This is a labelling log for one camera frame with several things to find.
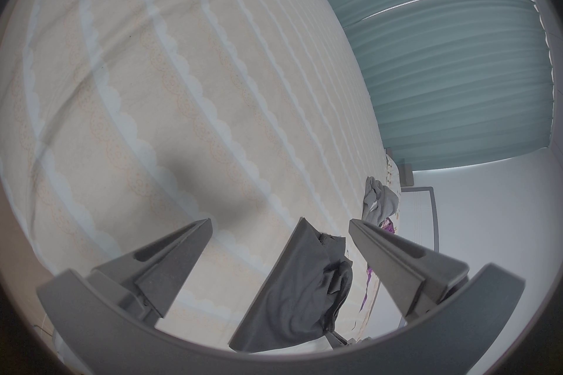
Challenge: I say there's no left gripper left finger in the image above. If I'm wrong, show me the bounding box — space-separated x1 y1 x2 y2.
90 219 213 319

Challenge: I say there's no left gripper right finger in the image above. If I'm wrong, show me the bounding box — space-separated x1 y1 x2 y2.
349 219 469 318

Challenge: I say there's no black T-shirt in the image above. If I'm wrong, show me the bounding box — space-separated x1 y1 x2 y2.
229 217 354 352

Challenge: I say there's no bed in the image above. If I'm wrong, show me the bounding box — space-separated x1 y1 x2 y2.
0 0 438 350

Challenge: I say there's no purple garment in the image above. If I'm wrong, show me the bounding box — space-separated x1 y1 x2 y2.
361 219 396 312

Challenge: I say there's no grey garment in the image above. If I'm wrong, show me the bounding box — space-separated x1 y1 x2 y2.
363 176 400 226

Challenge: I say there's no grey bedside table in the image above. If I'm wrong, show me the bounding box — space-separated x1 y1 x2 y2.
394 160 414 189

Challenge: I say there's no white printed pillow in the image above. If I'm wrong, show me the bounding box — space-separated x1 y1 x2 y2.
386 154 403 189

